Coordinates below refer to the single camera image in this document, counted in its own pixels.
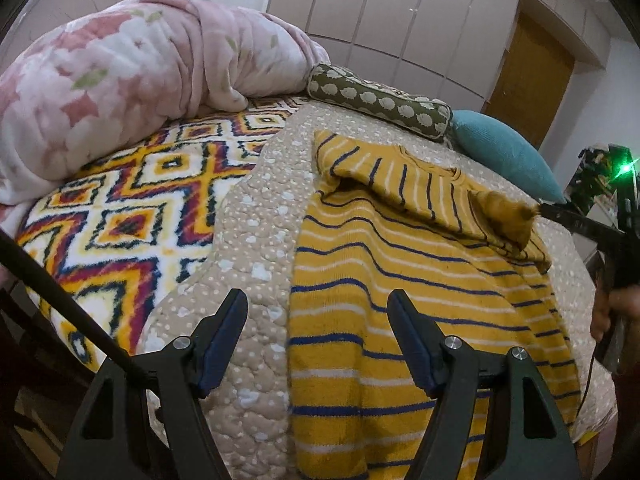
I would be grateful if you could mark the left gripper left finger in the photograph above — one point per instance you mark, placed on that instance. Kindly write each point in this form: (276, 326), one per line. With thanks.
(149, 423)

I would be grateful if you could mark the yellow striped knit sweater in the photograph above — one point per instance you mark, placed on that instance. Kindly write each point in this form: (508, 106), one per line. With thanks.
(400, 284)

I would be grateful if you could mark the person right hand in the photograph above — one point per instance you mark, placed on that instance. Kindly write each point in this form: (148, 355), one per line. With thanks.
(624, 303)

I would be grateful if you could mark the cluttered white shelf unit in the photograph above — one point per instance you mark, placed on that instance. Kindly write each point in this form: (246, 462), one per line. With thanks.
(605, 177)

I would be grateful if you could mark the geometric patterned fleece blanket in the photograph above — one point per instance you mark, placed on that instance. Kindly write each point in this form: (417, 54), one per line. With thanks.
(125, 233)

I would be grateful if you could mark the brown wooden door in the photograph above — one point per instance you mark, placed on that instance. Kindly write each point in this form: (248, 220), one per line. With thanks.
(535, 73)

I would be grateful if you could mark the beige dotted quilt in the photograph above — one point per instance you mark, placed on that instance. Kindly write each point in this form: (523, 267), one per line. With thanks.
(249, 414)

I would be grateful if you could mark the olive hedgehog bolster pillow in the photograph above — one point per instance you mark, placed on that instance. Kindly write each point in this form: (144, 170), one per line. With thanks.
(337, 85)

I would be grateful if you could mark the pale wardrobe doors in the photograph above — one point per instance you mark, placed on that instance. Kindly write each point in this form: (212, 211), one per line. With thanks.
(450, 49)

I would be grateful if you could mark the pink floral comforter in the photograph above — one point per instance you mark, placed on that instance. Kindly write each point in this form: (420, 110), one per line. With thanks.
(111, 78)

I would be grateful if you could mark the teal corduroy pillow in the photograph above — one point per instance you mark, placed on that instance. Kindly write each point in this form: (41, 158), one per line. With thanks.
(503, 150)

